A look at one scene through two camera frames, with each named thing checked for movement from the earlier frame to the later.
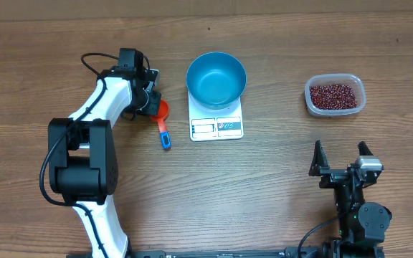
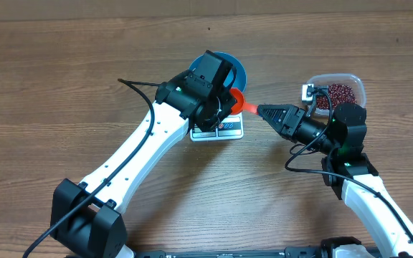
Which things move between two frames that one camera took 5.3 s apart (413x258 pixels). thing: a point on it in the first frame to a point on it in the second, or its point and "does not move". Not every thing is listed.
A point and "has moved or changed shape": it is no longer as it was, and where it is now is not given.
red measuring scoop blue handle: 165,136 has moved or changed shape
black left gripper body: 148,103 to 222,104
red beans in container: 333,96 does not move
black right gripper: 340,172 to 293,121
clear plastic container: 334,94 does not move
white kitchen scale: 211,125 does not move
